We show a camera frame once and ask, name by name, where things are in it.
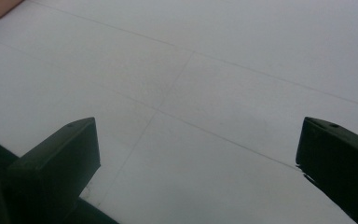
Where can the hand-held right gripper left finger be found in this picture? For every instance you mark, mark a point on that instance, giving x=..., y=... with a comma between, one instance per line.
x=62, y=161

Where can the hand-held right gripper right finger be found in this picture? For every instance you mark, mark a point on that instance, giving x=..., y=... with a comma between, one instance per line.
x=338, y=161

